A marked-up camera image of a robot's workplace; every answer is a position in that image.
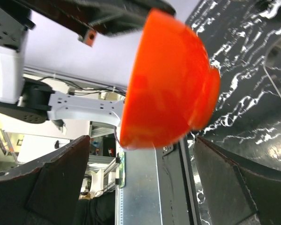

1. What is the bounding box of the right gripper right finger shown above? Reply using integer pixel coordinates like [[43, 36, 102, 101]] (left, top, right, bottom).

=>
[[194, 137, 281, 225]]

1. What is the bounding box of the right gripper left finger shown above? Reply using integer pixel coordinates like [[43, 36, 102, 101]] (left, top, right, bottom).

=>
[[0, 135, 90, 225]]

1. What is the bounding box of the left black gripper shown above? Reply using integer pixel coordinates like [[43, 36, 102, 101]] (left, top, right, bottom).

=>
[[21, 0, 176, 46]]

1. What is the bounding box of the plain orange bowl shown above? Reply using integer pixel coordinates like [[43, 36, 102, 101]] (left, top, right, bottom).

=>
[[119, 9, 220, 150]]

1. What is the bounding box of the wire dish rack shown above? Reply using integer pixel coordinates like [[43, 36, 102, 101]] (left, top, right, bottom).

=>
[[263, 36, 281, 99]]

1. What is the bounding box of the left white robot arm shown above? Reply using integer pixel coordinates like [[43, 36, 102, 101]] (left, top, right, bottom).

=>
[[0, 0, 176, 127]]

